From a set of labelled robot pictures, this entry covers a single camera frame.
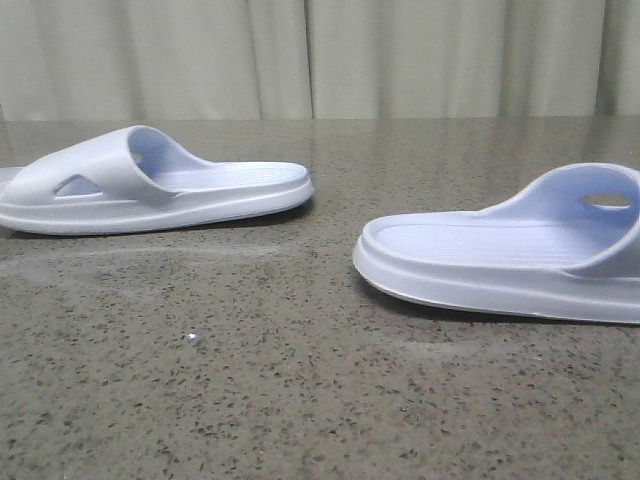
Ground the light blue slipper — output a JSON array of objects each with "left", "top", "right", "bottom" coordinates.
[
  {"left": 1, "top": 126, "right": 314, "bottom": 235},
  {"left": 353, "top": 163, "right": 639, "bottom": 324}
]

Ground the beige background curtain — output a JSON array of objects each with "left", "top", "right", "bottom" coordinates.
[{"left": 1, "top": 1, "right": 639, "bottom": 120}]

